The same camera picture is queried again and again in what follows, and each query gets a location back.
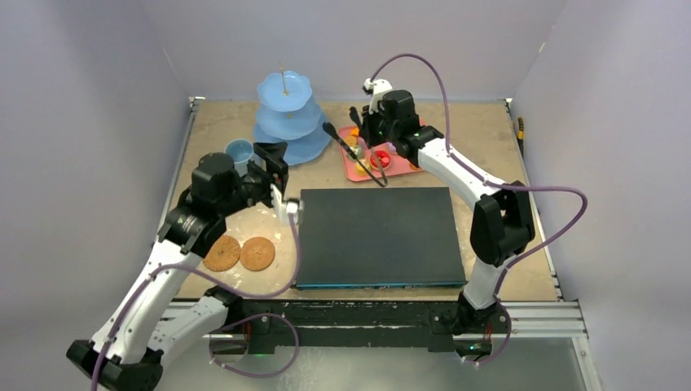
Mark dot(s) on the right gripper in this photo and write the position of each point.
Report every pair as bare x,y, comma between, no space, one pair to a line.
368,129

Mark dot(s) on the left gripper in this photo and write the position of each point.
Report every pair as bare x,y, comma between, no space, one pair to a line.
274,155

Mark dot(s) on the red round cake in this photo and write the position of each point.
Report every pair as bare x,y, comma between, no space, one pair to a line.
380,159

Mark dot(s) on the blue three-tier cake stand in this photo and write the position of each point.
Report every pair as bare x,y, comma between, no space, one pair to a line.
288,112

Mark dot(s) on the yellow small cake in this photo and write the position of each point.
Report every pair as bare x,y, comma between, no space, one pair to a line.
362,167

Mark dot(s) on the black serving tongs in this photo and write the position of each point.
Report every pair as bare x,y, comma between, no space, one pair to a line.
383,181

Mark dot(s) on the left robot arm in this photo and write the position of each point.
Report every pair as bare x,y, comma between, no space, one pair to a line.
162,270

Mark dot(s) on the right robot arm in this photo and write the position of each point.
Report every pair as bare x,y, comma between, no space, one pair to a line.
502,223

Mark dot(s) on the blue ceramic mug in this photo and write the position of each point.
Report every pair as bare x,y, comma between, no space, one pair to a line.
242,153

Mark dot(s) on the right round woven coaster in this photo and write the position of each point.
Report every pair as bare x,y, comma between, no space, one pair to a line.
257,253

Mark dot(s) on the round woven coaster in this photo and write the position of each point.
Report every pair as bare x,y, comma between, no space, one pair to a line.
257,253
223,255

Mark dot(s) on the left round woven coaster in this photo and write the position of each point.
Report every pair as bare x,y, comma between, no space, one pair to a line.
223,255

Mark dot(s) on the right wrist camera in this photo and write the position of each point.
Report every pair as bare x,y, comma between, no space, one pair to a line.
376,89

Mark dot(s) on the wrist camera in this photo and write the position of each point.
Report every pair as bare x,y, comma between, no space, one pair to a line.
287,210
376,89

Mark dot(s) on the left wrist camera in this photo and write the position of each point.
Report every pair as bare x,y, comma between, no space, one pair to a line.
287,210

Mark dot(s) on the yellow handled screwdriver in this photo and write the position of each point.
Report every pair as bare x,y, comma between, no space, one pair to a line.
520,129

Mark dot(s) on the aluminium frame rail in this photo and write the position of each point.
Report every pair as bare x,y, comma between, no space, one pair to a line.
403,324

